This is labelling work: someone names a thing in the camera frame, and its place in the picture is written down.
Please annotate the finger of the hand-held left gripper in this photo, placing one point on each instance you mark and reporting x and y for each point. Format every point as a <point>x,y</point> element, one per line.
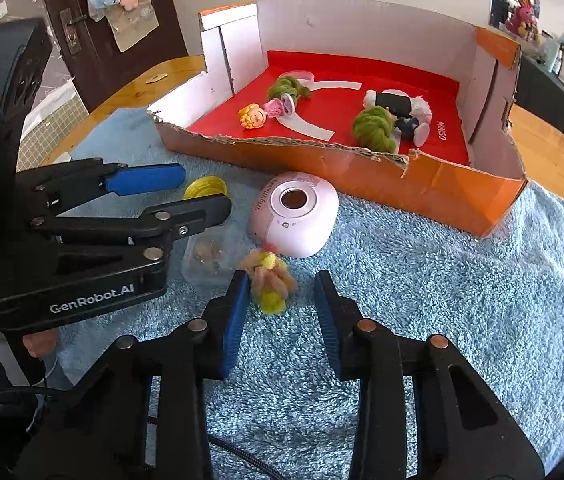
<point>187,215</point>
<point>147,180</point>

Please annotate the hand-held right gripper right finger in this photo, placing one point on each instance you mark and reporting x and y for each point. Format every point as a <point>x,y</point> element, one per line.
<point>332,320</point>

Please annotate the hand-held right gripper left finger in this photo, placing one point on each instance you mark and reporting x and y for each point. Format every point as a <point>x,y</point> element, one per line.
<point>234,325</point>

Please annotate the small clear plastic container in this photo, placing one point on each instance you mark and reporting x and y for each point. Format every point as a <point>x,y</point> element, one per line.
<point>207,262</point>

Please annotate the yellow pink pipe-cleaner doll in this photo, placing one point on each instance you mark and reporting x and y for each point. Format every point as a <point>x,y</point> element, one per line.
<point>269,280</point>

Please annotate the pink round device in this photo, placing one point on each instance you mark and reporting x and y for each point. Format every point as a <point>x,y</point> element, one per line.
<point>294,220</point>

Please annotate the blonde doll pink dress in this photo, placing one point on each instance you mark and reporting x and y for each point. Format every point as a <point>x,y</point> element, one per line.
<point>254,116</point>

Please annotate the green yarn ball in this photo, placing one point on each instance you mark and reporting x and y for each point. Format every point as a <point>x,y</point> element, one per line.
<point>287,87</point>

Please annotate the orange cardboard box red inside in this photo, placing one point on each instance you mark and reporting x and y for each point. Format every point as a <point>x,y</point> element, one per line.
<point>341,67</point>

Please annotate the blue fluffy blanket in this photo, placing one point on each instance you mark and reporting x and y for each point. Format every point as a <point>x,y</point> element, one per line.
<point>411,310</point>

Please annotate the dark brown door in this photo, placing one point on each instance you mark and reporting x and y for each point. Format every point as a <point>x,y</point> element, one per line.
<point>112,75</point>

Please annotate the clear plastic bag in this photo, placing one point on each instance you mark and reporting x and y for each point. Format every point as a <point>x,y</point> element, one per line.
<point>132,27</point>

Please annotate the white sushi toy black band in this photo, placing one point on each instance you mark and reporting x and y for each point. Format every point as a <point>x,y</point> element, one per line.
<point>396,102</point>

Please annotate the cloth-covered side counter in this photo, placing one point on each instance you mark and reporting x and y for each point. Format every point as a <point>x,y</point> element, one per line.
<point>541,90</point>

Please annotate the red plush toy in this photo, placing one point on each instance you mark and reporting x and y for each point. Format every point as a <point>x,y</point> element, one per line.
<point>524,17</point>

